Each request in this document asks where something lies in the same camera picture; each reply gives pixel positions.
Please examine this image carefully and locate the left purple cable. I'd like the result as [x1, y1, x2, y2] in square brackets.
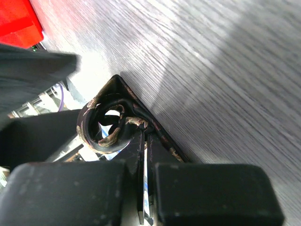
[57, 81, 66, 113]

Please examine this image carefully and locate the black gold leaf tie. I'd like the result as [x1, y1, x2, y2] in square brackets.
[76, 74, 189, 162]

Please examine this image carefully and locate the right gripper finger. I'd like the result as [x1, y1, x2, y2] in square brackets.
[147, 133, 285, 226]
[0, 128, 144, 226]

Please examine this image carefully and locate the red plastic bin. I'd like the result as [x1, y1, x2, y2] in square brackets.
[0, 0, 44, 48]

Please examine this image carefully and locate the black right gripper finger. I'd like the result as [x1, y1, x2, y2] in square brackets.
[0, 109, 80, 165]
[0, 44, 78, 114]

